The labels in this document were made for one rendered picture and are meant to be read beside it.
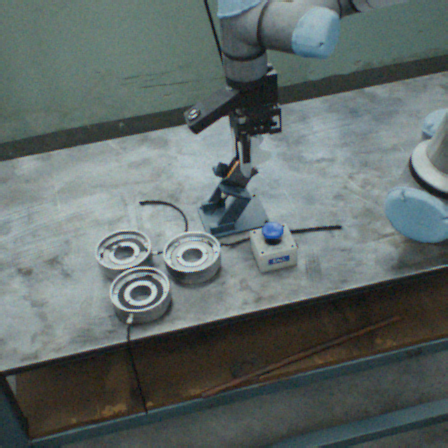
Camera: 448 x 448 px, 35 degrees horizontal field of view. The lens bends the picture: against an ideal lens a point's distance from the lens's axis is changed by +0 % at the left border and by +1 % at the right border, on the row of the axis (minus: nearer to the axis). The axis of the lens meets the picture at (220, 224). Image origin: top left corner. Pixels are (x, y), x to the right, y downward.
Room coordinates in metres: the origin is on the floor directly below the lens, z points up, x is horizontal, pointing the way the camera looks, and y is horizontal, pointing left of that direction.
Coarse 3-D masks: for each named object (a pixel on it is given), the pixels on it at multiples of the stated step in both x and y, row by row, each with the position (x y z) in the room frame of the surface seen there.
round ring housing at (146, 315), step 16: (128, 272) 0.90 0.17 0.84; (144, 272) 0.91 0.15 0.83; (160, 272) 0.89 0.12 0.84; (112, 288) 0.87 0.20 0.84; (128, 288) 0.87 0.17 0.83; (144, 288) 0.88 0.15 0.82; (112, 304) 0.84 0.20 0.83; (144, 304) 0.83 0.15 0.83; (160, 304) 0.82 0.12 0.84; (144, 320) 0.81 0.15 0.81
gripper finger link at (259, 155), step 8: (240, 144) 1.04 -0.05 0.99; (256, 144) 1.05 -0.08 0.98; (240, 152) 1.04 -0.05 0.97; (256, 152) 1.04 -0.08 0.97; (264, 152) 1.05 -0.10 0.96; (240, 160) 1.05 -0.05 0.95; (256, 160) 1.04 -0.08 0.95; (264, 160) 1.05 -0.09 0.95; (240, 168) 1.05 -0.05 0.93; (248, 168) 1.04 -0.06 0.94; (248, 176) 1.05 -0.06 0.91
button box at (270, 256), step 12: (288, 228) 0.97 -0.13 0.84; (252, 240) 0.95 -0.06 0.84; (264, 240) 0.94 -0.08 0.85; (276, 240) 0.93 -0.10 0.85; (288, 240) 0.93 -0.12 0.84; (264, 252) 0.91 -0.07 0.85; (276, 252) 0.91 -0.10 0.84; (288, 252) 0.91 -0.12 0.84; (264, 264) 0.90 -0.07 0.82; (276, 264) 0.90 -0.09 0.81; (288, 264) 0.91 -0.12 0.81
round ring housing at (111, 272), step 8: (120, 232) 1.01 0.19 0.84; (128, 232) 1.01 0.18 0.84; (136, 232) 1.01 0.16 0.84; (104, 240) 1.00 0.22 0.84; (112, 240) 1.00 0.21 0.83; (144, 240) 0.99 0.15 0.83; (96, 248) 0.97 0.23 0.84; (104, 248) 0.98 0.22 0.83; (120, 248) 0.98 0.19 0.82; (128, 248) 0.98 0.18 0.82; (136, 248) 0.97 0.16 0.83; (96, 256) 0.95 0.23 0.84; (112, 256) 0.96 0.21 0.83; (120, 256) 0.98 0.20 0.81; (136, 256) 0.95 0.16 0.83; (144, 256) 0.94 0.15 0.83; (152, 256) 0.96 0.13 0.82; (104, 264) 0.93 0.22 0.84; (120, 264) 0.94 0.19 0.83; (136, 264) 0.92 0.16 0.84; (144, 264) 0.93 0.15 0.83; (104, 272) 0.93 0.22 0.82; (112, 272) 0.92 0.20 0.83; (120, 272) 0.91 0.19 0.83
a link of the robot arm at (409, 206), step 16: (432, 144) 0.86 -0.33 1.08; (416, 160) 0.87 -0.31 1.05; (432, 160) 0.85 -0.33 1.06; (400, 176) 0.89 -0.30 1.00; (416, 176) 0.85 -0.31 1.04; (432, 176) 0.83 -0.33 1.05; (400, 192) 0.84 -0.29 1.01; (416, 192) 0.83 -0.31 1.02; (432, 192) 0.82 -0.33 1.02; (384, 208) 0.86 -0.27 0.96; (400, 208) 0.84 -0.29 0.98; (416, 208) 0.82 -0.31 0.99; (432, 208) 0.80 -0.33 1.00; (400, 224) 0.84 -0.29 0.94; (416, 224) 0.82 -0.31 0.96; (432, 224) 0.81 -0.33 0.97; (416, 240) 0.83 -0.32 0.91; (432, 240) 0.81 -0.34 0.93
